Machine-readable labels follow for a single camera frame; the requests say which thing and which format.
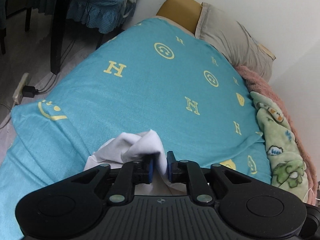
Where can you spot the grey pillow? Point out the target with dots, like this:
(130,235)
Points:
(233,41)

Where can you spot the white power strip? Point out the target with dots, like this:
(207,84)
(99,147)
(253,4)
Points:
(17,95)

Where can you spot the pink fluffy blanket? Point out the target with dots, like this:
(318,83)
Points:
(255,83)

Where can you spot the green cartoon fleece blanket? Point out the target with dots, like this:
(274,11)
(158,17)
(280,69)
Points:
(288,169)

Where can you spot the teal patterned bed sheet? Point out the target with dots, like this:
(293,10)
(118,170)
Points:
(151,77)

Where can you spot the black table leg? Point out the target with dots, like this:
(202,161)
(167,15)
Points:
(56,33)

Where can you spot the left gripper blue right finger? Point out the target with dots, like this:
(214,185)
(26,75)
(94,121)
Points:
(191,175)

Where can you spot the black power adapter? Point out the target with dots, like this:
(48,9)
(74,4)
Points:
(29,91)

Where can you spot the white shirt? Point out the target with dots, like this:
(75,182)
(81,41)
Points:
(133,147)

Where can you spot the mustard yellow headboard cushion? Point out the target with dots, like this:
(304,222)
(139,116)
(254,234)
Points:
(185,13)

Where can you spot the blue covered chair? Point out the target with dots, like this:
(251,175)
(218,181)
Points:
(103,15)

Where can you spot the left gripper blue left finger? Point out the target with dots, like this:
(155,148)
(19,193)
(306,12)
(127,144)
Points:
(128,177)

